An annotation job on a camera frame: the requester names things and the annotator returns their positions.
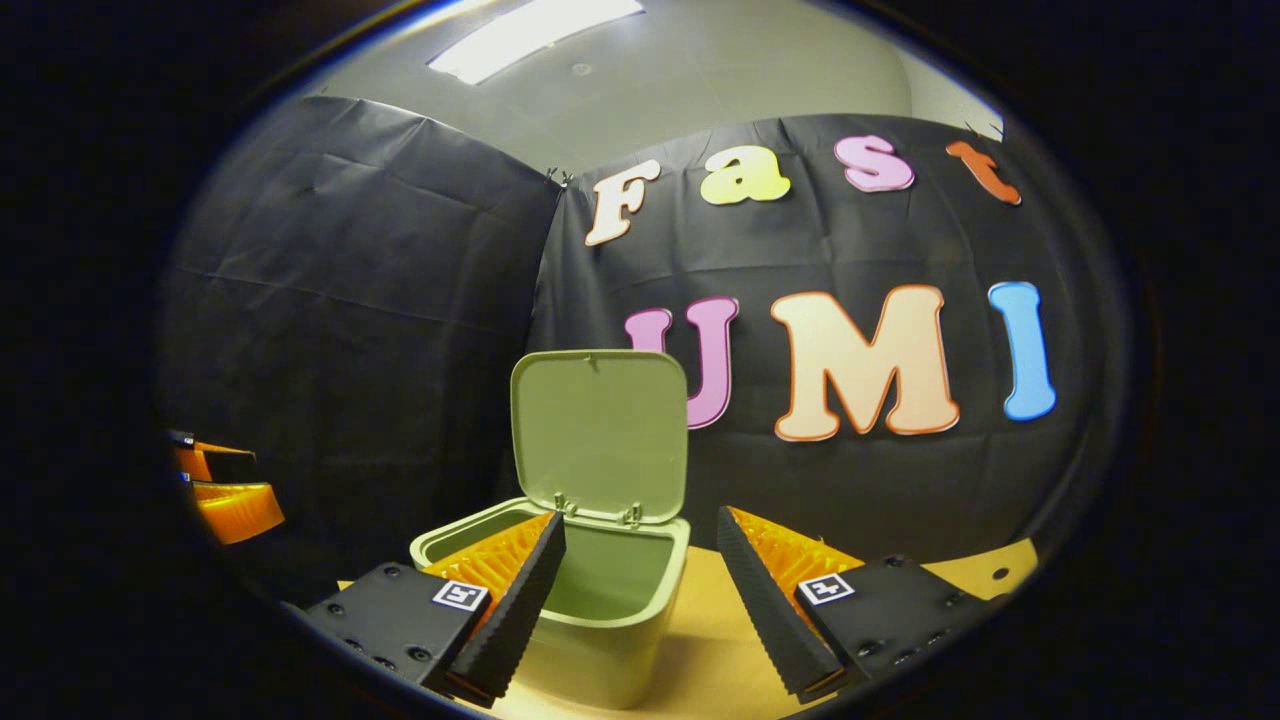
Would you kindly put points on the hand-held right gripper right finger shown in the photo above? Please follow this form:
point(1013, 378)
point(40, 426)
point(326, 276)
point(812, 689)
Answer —
point(770, 620)

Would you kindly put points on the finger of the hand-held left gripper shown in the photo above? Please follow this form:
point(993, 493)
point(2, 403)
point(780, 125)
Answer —
point(215, 462)
point(240, 512)

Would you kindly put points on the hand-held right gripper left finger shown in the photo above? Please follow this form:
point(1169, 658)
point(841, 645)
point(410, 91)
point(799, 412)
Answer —
point(510, 615)

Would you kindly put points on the green desktop garbage bin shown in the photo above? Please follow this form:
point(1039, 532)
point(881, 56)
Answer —
point(605, 450)

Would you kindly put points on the wooden desktop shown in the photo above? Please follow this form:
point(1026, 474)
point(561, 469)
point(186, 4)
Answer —
point(715, 640)

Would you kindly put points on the black backdrop cloth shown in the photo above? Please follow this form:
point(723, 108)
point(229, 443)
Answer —
point(380, 330)

